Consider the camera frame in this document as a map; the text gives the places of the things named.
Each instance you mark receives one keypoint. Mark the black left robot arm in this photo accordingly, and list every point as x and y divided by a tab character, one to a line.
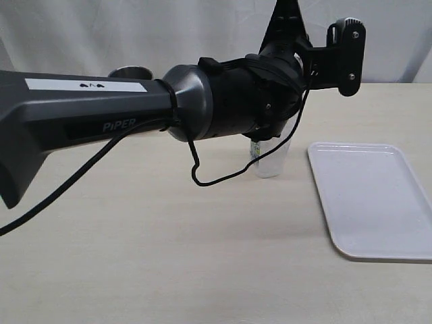
253	96

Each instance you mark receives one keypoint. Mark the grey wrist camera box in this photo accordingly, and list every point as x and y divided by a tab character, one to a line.
339	64

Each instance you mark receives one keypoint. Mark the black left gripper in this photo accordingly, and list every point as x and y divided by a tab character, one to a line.
286	38

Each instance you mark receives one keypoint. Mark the white backdrop curtain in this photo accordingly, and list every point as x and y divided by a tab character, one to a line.
95	37

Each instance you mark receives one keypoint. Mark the clear tall plastic container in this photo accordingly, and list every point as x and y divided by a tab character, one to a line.
272	165

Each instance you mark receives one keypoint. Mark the white plastic tray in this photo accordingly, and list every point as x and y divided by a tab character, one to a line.
374	206

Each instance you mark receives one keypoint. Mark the stainless steel cup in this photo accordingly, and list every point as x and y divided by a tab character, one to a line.
132	72

